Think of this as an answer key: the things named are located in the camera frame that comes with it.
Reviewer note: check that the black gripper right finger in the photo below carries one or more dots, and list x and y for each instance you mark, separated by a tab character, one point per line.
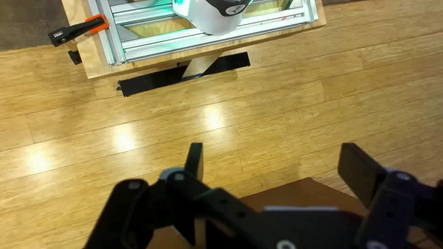
396	208

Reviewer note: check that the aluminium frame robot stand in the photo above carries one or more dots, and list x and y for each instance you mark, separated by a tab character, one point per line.
153	39

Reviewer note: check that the long black floor plate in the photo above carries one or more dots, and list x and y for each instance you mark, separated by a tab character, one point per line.
147	84

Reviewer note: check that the orange black clamp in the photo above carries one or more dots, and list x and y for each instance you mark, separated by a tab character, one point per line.
77	31

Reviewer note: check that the small black floor plate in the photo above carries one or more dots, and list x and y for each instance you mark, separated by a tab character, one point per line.
75	57

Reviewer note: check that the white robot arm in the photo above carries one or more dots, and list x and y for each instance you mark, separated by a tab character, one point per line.
208	16

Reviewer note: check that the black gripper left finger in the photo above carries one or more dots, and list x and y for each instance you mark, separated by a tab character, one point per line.
139	217

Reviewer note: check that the brown wooden cabinet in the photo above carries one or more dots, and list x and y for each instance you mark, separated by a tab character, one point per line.
300	194

